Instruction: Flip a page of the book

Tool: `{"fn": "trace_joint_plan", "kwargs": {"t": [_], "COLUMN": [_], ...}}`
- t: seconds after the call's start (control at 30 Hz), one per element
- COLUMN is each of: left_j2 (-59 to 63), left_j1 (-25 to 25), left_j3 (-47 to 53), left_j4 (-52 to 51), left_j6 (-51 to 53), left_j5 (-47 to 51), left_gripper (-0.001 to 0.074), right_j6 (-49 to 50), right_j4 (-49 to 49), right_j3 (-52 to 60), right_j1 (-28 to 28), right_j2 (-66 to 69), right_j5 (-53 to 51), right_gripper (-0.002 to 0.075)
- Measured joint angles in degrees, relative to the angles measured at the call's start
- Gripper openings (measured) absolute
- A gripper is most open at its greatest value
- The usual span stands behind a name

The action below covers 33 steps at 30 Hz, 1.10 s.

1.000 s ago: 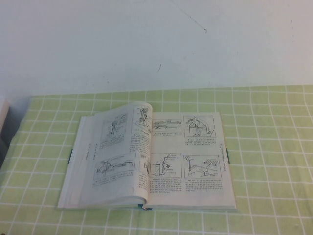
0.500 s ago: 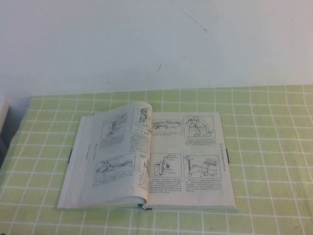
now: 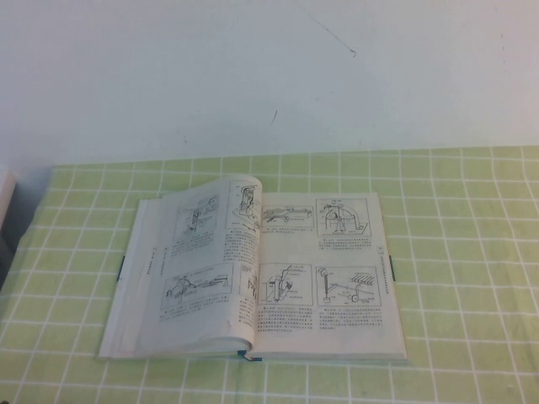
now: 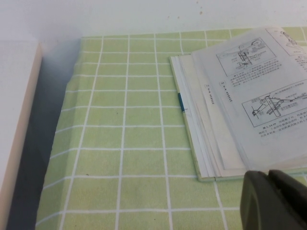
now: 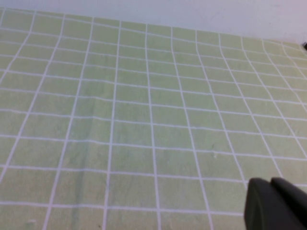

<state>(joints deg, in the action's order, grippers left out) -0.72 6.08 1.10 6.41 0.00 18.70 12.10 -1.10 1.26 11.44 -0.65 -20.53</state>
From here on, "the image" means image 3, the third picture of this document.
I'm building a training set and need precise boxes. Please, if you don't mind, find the book with technical drawings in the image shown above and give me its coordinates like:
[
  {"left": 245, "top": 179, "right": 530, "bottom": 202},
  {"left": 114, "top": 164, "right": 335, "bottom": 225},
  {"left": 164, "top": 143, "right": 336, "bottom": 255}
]
[{"left": 97, "top": 174, "right": 410, "bottom": 365}]

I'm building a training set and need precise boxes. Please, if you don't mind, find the green checked tablecloth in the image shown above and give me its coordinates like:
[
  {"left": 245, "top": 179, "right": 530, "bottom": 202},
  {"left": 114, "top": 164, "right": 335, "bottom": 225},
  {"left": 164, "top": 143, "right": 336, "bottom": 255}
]
[{"left": 0, "top": 145, "right": 539, "bottom": 404}]

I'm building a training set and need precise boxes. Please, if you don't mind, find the white side board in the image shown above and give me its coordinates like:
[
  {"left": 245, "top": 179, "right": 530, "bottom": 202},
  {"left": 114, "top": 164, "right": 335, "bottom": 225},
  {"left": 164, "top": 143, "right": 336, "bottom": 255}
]
[{"left": 0, "top": 167, "right": 19, "bottom": 239}]

